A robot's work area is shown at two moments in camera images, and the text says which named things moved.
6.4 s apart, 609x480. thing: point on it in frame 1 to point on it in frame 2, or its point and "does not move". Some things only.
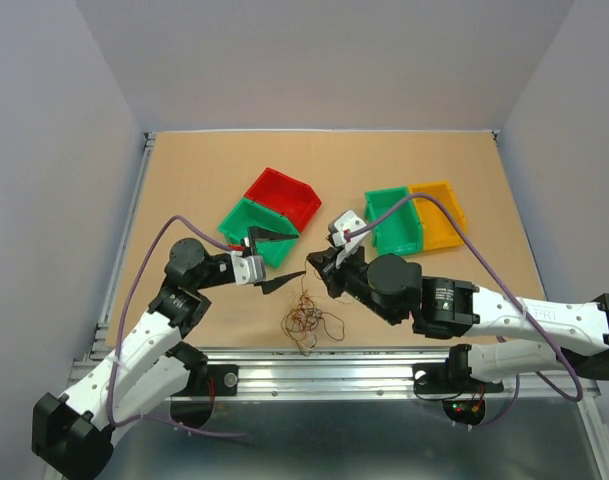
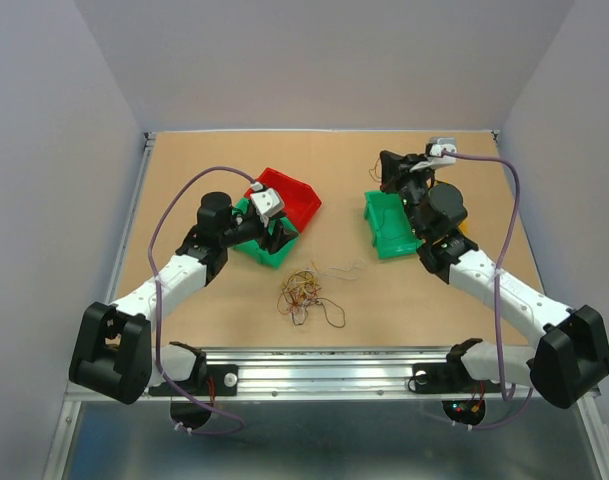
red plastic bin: (289, 196) does not move
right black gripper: (325, 260) to (395, 170)
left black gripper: (262, 234) to (278, 238)
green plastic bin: (400, 232) does not move
